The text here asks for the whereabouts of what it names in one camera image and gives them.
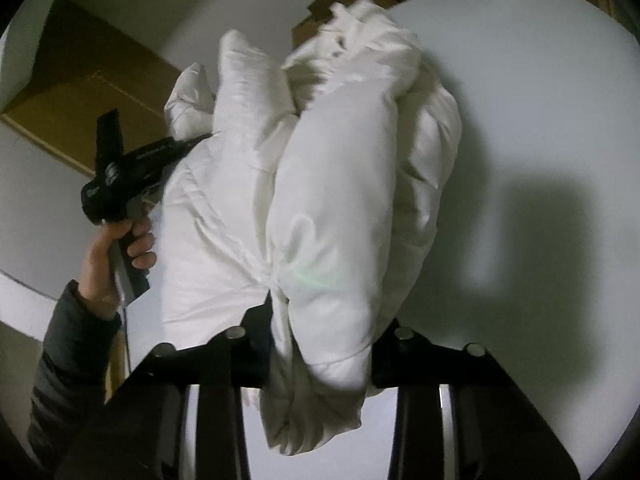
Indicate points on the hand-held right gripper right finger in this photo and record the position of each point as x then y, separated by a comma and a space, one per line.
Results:
395, 360

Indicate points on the large brown cardboard box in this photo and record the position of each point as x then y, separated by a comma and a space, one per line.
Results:
75, 90

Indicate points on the white puffer jacket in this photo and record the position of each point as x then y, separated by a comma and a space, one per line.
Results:
325, 185

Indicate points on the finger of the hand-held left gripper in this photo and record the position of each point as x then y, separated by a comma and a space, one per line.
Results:
110, 140
192, 142

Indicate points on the person's left hand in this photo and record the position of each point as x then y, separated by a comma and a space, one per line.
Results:
100, 270

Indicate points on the person's left forearm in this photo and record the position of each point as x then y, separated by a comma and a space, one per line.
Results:
65, 360

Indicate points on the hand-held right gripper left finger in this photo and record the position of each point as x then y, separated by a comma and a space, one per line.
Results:
250, 347

